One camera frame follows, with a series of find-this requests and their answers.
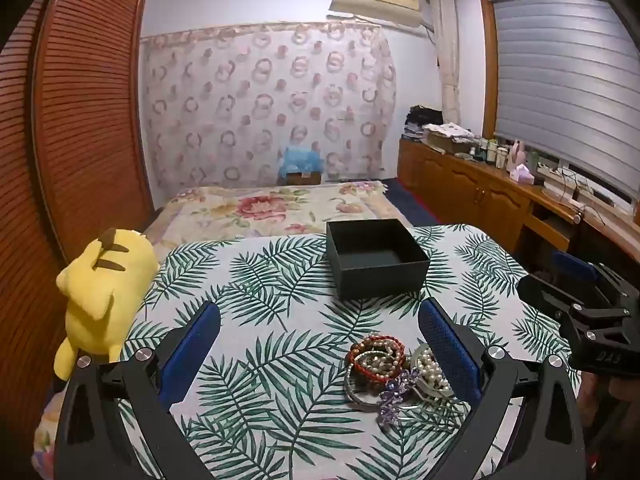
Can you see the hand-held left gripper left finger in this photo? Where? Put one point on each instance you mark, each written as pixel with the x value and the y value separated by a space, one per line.
pixel 192 345

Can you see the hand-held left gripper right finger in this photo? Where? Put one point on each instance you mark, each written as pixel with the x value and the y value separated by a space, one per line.
pixel 445 345

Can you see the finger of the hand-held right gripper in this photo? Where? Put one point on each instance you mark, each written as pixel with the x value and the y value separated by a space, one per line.
pixel 547 292
pixel 575 262

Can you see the pale jade bangle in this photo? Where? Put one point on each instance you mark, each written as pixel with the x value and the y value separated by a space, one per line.
pixel 447 392

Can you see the purple flower hair comb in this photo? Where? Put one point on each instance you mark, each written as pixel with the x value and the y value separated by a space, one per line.
pixel 395 395

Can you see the black square box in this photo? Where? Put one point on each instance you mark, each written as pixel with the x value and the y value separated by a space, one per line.
pixel 380 275

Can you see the silver bangle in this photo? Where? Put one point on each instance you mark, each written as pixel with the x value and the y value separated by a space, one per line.
pixel 356 394

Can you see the person's right hand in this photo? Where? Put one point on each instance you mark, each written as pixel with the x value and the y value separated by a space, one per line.
pixel 607 405

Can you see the leaf print tablecloth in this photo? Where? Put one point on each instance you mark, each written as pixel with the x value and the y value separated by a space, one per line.
pixel 280 320

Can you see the pink tissue pack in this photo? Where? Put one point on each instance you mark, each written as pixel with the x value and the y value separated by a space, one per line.
pixel 522 174

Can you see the yellow plush toy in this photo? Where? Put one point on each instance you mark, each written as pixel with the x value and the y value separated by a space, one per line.
pixel 102 280

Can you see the pink rabbit figurine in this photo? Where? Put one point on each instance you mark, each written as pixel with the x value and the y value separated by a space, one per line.
pixel 517 155

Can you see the wooden cabinet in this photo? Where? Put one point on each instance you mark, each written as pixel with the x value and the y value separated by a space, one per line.
pixel 465 185

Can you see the row of small bottles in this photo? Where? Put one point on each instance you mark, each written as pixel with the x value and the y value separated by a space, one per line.
pixel 490 152

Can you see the grey window blind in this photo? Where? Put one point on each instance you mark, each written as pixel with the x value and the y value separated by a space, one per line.
pixel 565 85

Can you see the cardboard box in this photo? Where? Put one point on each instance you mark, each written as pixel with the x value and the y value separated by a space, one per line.
pixel 303 178

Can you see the stack of dark clothes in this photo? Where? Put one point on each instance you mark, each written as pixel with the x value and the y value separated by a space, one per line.
pixel 422 120

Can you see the blue plastic bag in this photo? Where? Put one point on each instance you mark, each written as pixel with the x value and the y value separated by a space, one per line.
pixel 300 157

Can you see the circle pattern curtain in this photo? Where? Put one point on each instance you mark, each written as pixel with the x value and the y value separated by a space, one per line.
pixel 260 110

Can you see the white wrapped pipe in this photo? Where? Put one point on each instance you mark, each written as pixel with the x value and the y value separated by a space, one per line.
pixel 446 50

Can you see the wooden louvered wardrobe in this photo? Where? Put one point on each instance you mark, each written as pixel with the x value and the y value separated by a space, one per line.
pixel 75 110

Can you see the beige air conditioner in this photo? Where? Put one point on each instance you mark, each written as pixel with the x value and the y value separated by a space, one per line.
pixel 375 2

